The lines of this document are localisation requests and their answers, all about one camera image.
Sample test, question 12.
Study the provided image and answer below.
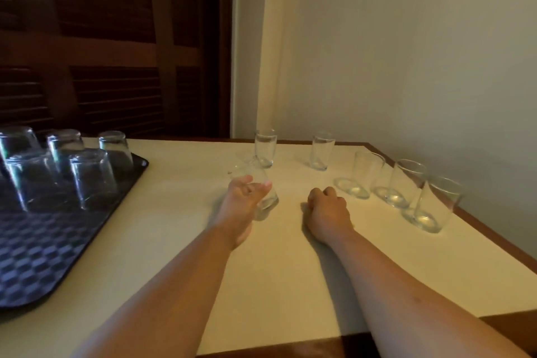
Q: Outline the person's right forearm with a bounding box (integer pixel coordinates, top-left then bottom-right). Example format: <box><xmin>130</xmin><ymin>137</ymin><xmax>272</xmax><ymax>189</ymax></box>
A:
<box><xmin>321</xmin><ymin>229</ymin><xmax>532</xmax><ymax>358</ymax></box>

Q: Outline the person's left hand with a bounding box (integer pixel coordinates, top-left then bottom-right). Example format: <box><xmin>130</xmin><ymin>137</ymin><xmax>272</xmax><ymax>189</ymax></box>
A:
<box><xmin>212</xmin><ymin>175</ymin><xmax>273</xmax><ymax>250</ymax></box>

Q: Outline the person's left forearm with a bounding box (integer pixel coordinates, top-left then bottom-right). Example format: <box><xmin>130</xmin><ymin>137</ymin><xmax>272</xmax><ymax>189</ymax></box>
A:
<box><xmin>72</xmin><ymin>221</ymin><xmax>241</xmax><ymax>358</ymax></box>

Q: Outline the clear drinking glass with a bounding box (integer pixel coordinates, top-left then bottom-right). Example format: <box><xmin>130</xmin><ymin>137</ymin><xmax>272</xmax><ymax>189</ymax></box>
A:
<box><xmin>310</xmin><ymin>132</ymin><xmax>336</xmax><ymax>171</ymax></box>
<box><xmin>254</xmin><ymin>129</ymin><xmax>278</xmax><ymax>169</ymax></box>
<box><xmin>4</xmin><ymin>151</ymin><xmax>64</xmax><ymax>214</ymax></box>
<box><xmin>46</xmin><ymin>129</ymin><xmax>86</xmax><ymax>180</ymax></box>
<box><xmin>0</xmin><ymin>126</ymin><xmax>41</xmax><ymax>161</ymax></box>
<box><xmin>69</xmin><ymin>148</ymin><xmax>119</xmax><ymax>211</ymax></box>
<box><xmin>98</xmin><ymin>131</ymin><xmax>134</xmax><ymax>175</ymax></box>
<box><xmin>344</xmin><ymin>150</ymin><xmax>386</xmax><ymax>200</ymax></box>
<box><xmin>413</xmin><ymin>176</ymin><xmax>465</xmax><ymax>234</ymax></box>
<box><xmin>229</xmin><ymin>162</ymin><xmax>280</xmax><ymax>222</ymax></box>
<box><xmin>384</xmin><ymin>159</ymin><xmax>428</xmax><ymax>209</ymax></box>

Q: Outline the person's right hand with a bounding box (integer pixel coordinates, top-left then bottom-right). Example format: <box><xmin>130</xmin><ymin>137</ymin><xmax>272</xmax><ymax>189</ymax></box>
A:
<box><xmin>304</xmin><ymin>187</ymin><xmax>355</xmax><ymax>245</ymax></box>

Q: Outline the dark patterned serving tray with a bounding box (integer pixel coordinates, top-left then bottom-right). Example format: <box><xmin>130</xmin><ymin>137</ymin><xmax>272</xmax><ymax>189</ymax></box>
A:
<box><xmin>0</xmin><ymin>151</ymin><xmax>150</xmax><ymax>309</ymax></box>

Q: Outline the dark wooden louvered door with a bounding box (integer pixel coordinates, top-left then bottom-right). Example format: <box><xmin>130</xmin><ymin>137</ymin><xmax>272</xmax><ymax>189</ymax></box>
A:
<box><xmin>0</xmin><ymin>0</ymin><xmax>234</xmax><ymax>140</ymax></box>

